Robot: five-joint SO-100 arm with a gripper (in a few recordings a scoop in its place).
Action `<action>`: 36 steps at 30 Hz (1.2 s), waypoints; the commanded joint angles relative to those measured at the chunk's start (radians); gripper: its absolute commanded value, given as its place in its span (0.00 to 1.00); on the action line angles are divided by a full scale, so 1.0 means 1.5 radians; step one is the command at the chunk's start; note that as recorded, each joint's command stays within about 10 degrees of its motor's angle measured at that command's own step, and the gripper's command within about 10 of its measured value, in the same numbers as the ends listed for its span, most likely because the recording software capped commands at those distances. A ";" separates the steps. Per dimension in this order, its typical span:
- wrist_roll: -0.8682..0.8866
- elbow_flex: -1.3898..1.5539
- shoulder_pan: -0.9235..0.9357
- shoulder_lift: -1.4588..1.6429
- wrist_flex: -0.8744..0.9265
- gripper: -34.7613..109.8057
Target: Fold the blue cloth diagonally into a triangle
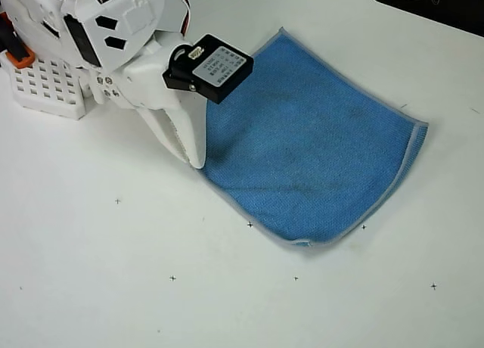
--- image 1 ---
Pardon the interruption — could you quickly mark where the blue microfibre cloth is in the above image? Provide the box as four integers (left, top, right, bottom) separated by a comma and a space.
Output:
194, 26, 430, 253

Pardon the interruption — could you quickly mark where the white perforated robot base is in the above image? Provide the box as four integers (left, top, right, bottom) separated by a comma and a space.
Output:
0, 52, 88, 121

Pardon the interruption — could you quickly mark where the orange and black clamp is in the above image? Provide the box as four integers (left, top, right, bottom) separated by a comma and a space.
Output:
0, 13, 35, 68

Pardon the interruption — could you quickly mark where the black mat with line drawing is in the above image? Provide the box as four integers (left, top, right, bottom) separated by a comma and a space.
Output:
371, 0, 484, 39

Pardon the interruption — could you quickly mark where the black camera module, grey label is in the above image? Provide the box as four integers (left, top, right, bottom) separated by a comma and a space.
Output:
161, 33, 255, 105

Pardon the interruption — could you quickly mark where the red black white servo cable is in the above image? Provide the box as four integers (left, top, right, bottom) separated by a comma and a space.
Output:
168, 0, 193, 38

